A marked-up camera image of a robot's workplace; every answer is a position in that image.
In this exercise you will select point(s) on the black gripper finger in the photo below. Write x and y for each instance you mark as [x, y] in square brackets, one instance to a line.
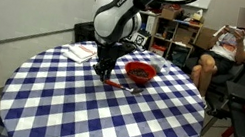
[99, 70]
[107, 74]

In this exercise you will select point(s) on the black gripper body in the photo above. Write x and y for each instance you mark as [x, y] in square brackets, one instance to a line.
[108, 54]

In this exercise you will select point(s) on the red handled metal spoon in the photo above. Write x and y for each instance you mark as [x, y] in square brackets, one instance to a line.
[116, 85]

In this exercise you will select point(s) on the red bowl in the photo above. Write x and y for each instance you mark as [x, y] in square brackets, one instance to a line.
[142, 65]

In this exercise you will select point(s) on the clear plastic jug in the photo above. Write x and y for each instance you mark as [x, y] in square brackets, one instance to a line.
[160, 64]

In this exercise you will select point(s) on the white folded towel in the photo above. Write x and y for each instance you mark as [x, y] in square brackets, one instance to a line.
[80, 53]

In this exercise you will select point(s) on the coffee beans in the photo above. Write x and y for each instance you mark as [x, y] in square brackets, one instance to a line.
[139, 73]

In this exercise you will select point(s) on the black suitcase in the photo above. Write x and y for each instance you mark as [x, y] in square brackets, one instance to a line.
[84, 32]

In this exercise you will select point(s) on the fiducial marker board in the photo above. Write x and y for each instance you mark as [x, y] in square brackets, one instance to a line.
[140, 38]

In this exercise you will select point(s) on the blue white checkered tablecloth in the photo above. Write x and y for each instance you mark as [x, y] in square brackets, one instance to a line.
[50, 95]

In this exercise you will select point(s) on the wooden shelf unit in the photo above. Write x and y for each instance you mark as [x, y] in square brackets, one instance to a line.
[170, 34]

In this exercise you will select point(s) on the black office chair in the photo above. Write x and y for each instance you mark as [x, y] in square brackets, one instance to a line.
[217, 91]

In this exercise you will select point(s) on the seated person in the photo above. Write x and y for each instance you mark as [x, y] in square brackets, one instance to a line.
[225, 49]

